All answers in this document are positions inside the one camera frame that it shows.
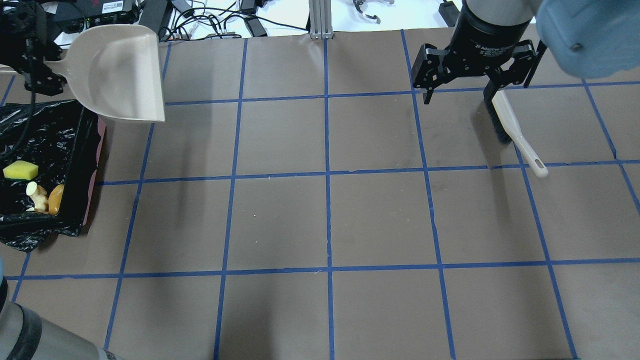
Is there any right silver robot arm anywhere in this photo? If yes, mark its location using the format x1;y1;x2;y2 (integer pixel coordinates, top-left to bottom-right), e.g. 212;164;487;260
411;0;640;104

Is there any beige hand brush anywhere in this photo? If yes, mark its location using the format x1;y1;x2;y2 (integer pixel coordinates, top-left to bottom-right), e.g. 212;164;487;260
483;90;549;178

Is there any toy croissant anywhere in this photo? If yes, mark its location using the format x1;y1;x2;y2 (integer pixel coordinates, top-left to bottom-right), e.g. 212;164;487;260
25;181;50;214

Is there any aluminium frame post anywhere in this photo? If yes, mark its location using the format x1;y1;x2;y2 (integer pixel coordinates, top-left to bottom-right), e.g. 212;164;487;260
308;0;334;40

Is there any black lined trash bin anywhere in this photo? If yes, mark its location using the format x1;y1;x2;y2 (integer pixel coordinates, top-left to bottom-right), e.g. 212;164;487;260
0;100;105;253

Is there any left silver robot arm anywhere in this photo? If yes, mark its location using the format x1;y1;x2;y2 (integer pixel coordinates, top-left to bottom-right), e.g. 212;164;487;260
1;0;118;360

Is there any black power adapter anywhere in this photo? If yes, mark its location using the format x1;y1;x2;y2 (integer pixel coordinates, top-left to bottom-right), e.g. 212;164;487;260
438;0;460;28

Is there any yellow green sponge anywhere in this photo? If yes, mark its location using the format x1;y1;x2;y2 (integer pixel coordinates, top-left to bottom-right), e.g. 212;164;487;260
2;160;39;181

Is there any yellow toy potato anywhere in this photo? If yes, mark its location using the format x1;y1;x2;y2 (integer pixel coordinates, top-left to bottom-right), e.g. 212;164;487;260
48;183;66;215

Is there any beige plastic dustpan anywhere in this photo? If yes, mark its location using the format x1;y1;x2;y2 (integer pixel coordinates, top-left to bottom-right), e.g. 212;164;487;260
45;24;165;123

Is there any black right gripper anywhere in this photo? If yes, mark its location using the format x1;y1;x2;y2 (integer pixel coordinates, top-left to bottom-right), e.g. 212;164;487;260
411;2;547;105

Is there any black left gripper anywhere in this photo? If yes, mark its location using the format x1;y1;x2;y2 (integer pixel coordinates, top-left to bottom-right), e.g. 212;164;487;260
0;2;66;96

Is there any black electronics box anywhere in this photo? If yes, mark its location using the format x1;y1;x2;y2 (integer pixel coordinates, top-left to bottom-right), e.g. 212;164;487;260
53;0;141;34

